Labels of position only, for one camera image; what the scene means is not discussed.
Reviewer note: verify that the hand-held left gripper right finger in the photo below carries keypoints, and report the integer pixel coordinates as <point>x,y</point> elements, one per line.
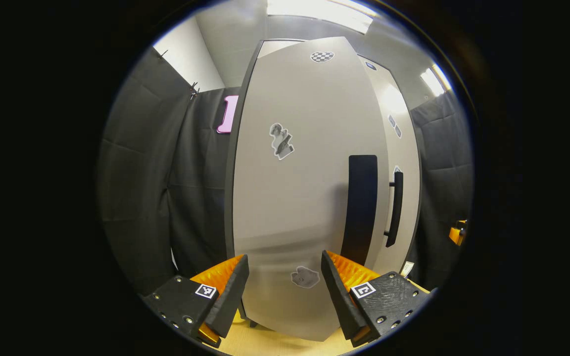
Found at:
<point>342,301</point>

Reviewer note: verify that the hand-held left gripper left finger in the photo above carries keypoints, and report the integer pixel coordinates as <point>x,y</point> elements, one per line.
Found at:
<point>228,301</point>

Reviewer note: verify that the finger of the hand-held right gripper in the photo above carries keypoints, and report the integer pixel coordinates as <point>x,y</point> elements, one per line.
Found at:
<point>457,233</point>

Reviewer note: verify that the grey shoe cabinet door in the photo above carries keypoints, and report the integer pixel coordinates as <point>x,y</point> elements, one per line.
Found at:
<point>408,148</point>
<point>290,207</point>

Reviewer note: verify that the grey shoe cabinet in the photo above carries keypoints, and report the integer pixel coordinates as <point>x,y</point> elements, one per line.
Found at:
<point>275,48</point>

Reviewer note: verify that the black backdrop cloth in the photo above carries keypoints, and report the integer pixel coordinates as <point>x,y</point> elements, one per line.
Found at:
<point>446,163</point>
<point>141,188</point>

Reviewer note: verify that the small ceiling light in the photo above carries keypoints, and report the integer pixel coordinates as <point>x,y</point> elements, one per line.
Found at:
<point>435,81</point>

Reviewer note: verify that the black cloth clip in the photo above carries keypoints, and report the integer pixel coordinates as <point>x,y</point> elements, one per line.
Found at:
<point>194,89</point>
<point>163,52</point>

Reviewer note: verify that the large ceiling light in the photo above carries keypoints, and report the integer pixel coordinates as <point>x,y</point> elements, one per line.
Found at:
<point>319,12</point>

